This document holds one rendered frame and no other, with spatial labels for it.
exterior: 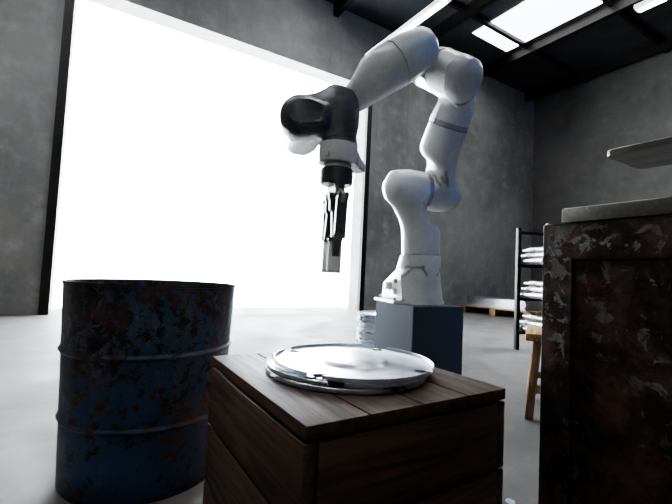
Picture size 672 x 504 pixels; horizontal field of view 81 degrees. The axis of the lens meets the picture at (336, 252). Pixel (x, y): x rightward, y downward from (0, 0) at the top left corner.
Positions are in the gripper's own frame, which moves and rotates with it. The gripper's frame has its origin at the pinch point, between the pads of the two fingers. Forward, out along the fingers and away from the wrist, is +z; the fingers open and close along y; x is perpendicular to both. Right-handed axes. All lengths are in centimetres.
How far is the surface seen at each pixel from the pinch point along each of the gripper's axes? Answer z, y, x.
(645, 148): -21, 35, 45
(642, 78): -350, -380, 618
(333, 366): 19.3, 19.6, -3.9
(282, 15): -329, -413, 29
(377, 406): 21.2, 34.2, -1.8
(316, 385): 21.1, 24.2, -7.9
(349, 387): 20.1, 29.0, -4.1
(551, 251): -2.0, 35.7, 25.3
